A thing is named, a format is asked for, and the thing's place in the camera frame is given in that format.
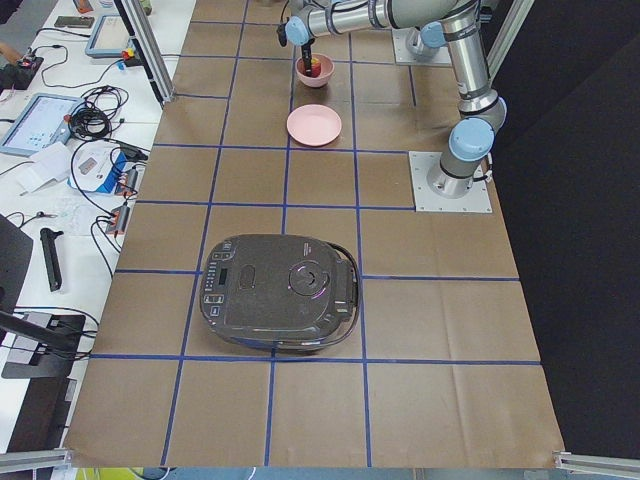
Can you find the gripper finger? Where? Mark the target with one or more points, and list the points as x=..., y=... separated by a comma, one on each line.
x=306, y=60

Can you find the red yellow apple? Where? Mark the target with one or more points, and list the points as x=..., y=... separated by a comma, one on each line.
x=315, y=67

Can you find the pink bowl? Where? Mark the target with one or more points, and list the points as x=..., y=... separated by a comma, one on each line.
x=322, y=69

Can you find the pink plate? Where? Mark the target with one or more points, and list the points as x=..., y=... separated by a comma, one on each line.
x=314, y=125

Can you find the far teach pendant tablet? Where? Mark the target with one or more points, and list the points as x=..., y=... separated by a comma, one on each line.
x=109, y=38

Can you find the teach pendant tablet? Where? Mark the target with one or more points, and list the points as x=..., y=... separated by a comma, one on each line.
x=109, y=38
x=43, y=122

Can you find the blue white box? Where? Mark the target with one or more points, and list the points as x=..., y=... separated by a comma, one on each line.
x=96, y=167

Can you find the black rice cooker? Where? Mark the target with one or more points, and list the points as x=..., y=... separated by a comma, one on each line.
x=280, y=291

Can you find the near teach pendant tablet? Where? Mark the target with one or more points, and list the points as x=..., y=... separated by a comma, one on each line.
x=43, y=122

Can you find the black bar tool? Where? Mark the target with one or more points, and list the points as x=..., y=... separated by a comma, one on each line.
x=54, y=276

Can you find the black monitor stand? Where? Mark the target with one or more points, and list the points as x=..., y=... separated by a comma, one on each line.
x=45, y=344

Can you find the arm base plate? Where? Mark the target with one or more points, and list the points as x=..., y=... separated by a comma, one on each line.
x=403, y=57
x=436, y=192

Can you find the aluminium frame post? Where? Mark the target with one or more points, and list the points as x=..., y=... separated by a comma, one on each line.
x=139, y=28

